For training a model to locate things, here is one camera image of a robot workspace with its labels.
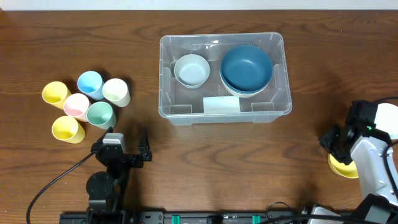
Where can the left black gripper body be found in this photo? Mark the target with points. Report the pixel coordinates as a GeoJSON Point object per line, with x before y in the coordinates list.
{"type": "Point", "coordinates": [123, 158]}

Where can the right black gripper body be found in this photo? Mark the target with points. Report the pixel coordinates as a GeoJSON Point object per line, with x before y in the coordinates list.
{"type": "Point", "coordinates": [334, 147]}

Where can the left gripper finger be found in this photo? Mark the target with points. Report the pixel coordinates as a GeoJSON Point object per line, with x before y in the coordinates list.
{"type": "Point", "coordinates": [100, 140]}
{"type": "Point", "coordinates": [144, 148]}

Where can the yellow small bowl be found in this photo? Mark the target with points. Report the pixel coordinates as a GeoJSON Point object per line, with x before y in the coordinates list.
{"type": "Point", "coordinates": [348, 171]}

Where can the white small bowl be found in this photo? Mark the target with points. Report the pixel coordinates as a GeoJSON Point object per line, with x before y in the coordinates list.
{"type": "Point", "coordinates": [386, 119]}

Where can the grey small bowl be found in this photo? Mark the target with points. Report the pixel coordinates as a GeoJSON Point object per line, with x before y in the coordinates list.
{"type": "Point", "coordinates": [192, 70]}

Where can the clear plastic storage container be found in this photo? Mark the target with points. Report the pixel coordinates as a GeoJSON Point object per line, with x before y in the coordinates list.
{"type": "Point", "coordinates": [211, 102]}

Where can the dark blue bowl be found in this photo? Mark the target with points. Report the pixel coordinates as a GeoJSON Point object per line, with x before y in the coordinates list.
{"type": "Point", "coordinates": [246, 68]}
{"type": "Point", "coordinates": [224, 81]}

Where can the beige large bowl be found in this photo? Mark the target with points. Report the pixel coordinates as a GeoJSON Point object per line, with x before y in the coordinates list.
{"type": "Point", "coordinates": [241, 94]}

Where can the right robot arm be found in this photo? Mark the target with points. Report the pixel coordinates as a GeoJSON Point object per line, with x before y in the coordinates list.
{"type": "Point", "coordinates": [366, 140]}

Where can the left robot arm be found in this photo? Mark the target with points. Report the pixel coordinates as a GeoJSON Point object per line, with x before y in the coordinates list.
{"type": "Point", "coordinates": [106, 189]}

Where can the mint green cup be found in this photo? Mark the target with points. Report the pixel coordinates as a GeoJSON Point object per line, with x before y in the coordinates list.
{"type": "Point", "coordinates": [101, 115]}

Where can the yellow cup lower left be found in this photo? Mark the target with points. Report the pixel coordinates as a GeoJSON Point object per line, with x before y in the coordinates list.
{"type": "Point", "coordinates": [68, 129]}

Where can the yellow cup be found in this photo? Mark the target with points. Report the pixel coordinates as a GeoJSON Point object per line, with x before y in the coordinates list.
{"type": "Point", "coordinates": [68, 129]}
{"type": "Point", "coordinates": [55, 94]}

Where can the pink cup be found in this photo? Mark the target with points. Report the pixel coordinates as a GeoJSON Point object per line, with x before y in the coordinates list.
{"type": "Point", "coordinates": [76, 106]}

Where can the cream white cup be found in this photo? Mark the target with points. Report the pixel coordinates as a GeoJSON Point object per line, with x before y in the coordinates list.
{"type": "Point", "coordinates": [116, 91]}

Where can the light blue cup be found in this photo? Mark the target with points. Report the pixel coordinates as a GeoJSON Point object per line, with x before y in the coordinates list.
{"type": "Point", "coordinates": [91, 84]}

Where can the yellow cup upper left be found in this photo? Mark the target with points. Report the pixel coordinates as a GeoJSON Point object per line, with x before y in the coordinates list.
{"type": "Point", "coordinates": [55, 94]}

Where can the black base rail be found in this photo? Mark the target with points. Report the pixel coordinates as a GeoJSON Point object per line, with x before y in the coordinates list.
{"type": "Point", "coordinates": [214, 217]}

